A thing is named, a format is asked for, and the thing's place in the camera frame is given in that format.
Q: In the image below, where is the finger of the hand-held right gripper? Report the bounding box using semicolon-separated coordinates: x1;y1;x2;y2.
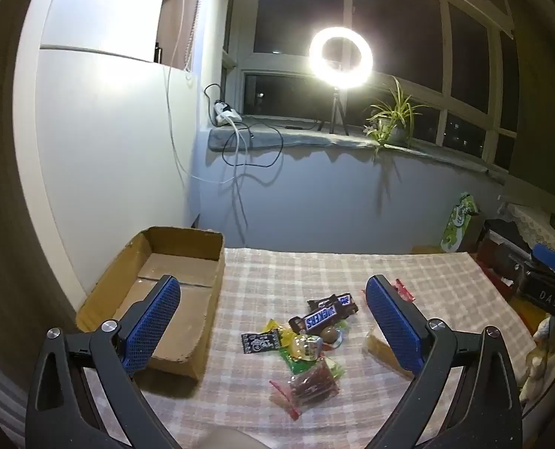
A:
523;243;555;286

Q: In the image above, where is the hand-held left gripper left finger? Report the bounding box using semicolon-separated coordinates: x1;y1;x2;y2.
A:
25;275;185;449

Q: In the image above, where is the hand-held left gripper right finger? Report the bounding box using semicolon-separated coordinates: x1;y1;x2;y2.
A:
362;275;524;449

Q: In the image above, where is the sandwich cake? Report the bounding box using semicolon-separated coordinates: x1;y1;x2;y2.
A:
362;329;416;381

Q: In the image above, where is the packed braised egg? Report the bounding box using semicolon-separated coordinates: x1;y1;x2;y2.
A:
319;325;346;349
291;334;325;362

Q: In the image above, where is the cardboard box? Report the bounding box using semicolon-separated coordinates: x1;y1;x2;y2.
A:
76;226;226;382

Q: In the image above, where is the brown chocolate bar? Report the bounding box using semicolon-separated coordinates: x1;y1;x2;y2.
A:
307;294;354;312
288;305;359;336

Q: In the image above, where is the clear packet of red dates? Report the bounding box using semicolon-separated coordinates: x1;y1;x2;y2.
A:
269;360;343;418

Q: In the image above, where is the green snack packet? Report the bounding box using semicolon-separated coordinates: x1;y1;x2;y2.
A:
277;348;344;379

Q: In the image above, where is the white lace cloth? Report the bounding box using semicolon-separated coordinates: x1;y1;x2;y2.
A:
506;203;555;260

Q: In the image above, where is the red snack wrapper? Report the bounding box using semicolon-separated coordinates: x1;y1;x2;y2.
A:
392;278;416;302

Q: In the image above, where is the black box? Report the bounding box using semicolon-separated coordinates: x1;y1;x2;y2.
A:
481;219;533;263

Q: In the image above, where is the pale soft object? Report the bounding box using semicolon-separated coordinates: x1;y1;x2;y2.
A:
521;315;555;403

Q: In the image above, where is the green printed bag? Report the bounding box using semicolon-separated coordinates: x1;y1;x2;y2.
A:
440;192;479;253

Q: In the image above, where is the small black snack packet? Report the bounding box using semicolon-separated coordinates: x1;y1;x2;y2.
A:
240;330;283;355

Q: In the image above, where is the checked tablecloth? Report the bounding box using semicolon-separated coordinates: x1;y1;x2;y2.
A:
79;245;537;449

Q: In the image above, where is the yellow candy packet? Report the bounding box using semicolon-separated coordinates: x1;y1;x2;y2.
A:
263;319;297;349

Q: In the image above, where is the white wardrobe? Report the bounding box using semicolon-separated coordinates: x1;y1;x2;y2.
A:
13;0;224;291

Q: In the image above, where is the potted spider plant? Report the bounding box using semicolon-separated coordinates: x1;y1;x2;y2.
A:
364;77;430;162

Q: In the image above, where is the black tripod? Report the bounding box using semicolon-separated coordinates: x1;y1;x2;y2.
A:
319;88;350;134

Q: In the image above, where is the large window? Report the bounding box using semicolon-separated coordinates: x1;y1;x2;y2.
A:
224;0;555;183

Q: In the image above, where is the white power strip with cables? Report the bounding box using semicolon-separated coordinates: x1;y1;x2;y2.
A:
205;83;284;167

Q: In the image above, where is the white cable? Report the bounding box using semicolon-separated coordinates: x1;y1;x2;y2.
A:
164;0;252;244

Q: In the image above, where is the ring light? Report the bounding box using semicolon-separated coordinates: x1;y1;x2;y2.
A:
309;27;374;89

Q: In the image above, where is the bead pull cord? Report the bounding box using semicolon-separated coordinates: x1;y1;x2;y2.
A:
184;0;201;72

